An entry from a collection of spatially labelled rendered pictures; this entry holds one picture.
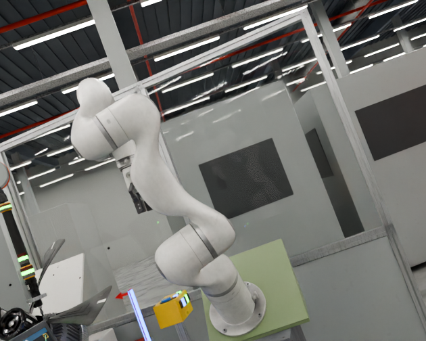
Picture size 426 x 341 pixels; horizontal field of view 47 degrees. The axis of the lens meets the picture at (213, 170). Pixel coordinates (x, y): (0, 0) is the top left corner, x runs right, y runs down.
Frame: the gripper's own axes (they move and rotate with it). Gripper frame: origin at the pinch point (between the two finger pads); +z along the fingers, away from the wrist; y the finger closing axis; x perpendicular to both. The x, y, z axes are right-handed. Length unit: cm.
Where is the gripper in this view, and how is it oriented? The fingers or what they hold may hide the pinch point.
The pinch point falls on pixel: (146, 208)
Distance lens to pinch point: 169.5
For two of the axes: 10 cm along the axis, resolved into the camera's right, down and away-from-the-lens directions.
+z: 3.5, 9.3, -0.6
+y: 2.1, -0.2, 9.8
